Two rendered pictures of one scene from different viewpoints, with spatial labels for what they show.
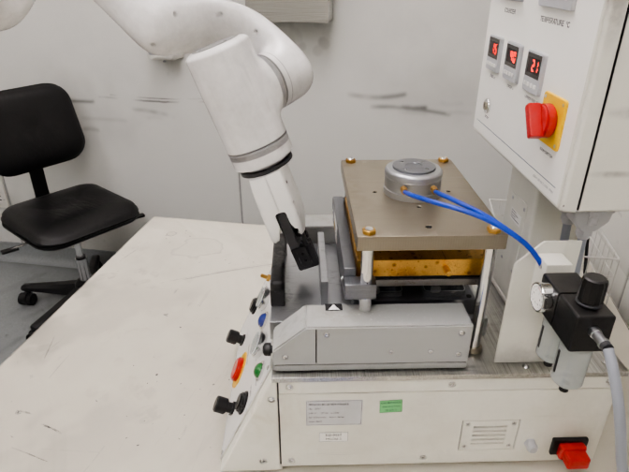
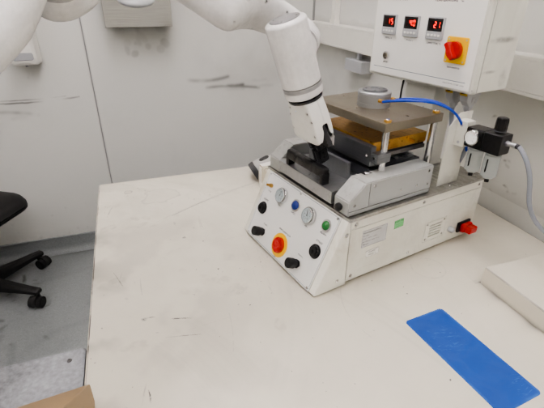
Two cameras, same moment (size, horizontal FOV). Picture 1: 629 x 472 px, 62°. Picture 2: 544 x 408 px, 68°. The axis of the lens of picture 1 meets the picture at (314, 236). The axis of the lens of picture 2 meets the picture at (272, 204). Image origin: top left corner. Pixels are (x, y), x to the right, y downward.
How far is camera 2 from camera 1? 56 cm
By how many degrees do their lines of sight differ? 26
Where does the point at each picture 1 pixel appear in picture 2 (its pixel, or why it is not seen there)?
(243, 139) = (308, 78)
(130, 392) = (212, 282)
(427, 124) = (245, 95)
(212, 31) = (259, 13)
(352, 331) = (386, 180)
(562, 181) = (470, 78)
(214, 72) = (297, 35)
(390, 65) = (215, 56)
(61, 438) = (195, 320)
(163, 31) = (241, 12)
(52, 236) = not seen: outside the picture
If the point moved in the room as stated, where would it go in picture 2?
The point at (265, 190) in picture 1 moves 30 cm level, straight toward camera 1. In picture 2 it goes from (317, 110) to (444, 152)
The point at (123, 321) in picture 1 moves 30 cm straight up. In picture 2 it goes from (157, 249) to (140, 140)
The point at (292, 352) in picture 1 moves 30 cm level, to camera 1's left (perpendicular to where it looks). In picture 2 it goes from (358, 201) to (227, 238)
